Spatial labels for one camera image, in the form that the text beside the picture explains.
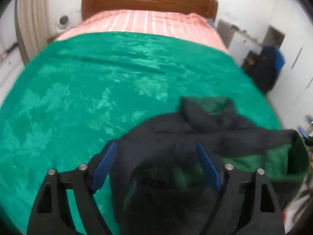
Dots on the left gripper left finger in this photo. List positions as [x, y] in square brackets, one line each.
[51, 214]

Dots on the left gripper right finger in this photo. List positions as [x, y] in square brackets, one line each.
[247, 202]

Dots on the black puffer jacket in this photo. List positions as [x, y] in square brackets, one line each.
[158, 185]

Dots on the black clothes pile on chair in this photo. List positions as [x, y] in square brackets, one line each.
[261, 69]

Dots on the green satin bedspread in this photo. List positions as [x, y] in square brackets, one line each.
[79, 93]

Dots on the white wardrobe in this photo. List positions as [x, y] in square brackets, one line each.
[289, 18]

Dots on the blue garment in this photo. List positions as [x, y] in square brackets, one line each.
[279, 61]

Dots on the white bedside cabinet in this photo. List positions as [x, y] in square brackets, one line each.
[238, 44]

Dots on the pink striped bed sheet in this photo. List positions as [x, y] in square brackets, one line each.
[191, 27]

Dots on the beige curtain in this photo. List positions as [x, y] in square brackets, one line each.
[32, 27]

